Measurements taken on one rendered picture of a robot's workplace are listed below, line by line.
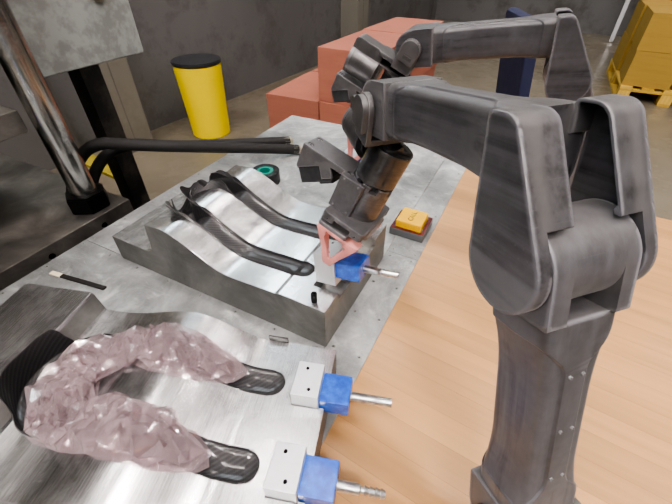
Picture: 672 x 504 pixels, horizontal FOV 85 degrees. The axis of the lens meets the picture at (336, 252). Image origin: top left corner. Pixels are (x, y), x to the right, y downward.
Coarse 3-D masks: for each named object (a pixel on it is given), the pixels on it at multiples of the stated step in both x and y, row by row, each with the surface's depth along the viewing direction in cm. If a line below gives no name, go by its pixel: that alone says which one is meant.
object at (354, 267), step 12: (336, 252) 57; (324, 264) 58; (336, 264) 57; (348, 264) 56; (360, 264) 56; (324, 276) 59; (336, 276) 58; (348, 276) 57; (360, 276) 56; (396, 276) 55
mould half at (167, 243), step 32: (224, 192) 75; (256, 192) 78; (160, 224) 66; (192, 224) 68; (256, 224) 73; (384, 224) 74; (128, 256) 78; (160, 256) 71; (192, 256) 65; (224, 256) 66; (224, 288) 67; (256, 288) 62; (288, 288) 60; (320, 288) 60; (352, 288) 66; (288, 320) 63; (320, 320) 58
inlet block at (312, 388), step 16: (304, 368) 50; (320, 368) 50; (304, 384) 48; (320, 384) 48; (336, 384) 50; (352, 384) 51; (304, 400) 48; (320, 400) 48; (336, 400) 48; (352, 400) 49; (368, 400) 49; (384, 400) 49
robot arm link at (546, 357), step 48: (576, 240) 21; (624, 240) 22; (576, 288) 22; (624, 288) 23; (528, 336) 24; (576, 336) 24; (528, 384) 27; (576, 384) 26; (528, 432) 28; (576, 432) 28; (480, 480) 34; (528, 480) 29
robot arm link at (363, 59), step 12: (360, 36) 66; (360, 48) 67; (372, 48) 66; (384, 48) 67; (408, 48) 62; (420, 48) 62; (348, 60) 68; (360, 60) 68; (372, 60) 68; (396, 60) 64; (408, 60) 63; (348, 72) 70; (360, 72) 69; (372, 72) 68; (408, 72) 65
